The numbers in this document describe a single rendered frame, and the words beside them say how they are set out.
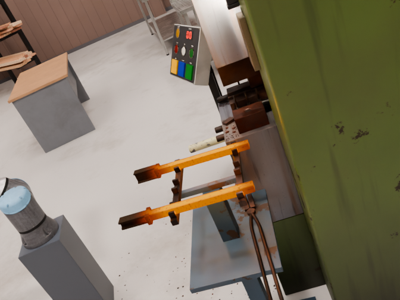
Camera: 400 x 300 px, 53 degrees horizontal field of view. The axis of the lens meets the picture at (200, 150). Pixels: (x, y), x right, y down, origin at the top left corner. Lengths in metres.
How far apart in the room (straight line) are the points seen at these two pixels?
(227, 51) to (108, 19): 8.79
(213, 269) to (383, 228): 0.62
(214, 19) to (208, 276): 0.86
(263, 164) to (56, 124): 3.60
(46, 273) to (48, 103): 2.87
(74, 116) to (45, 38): 5.66
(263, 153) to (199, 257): 0.47
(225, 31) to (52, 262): 1.42
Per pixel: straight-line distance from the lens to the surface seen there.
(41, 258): 2.21
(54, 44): 10.38
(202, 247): 1.45
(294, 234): 1.84
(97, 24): 10.23
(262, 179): 1.63
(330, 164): 1.33
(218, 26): 1.46
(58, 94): 4.80
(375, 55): 1.22
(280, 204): 1.72
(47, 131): 4.95
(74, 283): 2.31
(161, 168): 1.42
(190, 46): 2.11
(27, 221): 2.13
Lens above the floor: 1.65
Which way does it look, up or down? 29 degrees down
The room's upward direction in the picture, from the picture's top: 23 degrees counter-clockwise
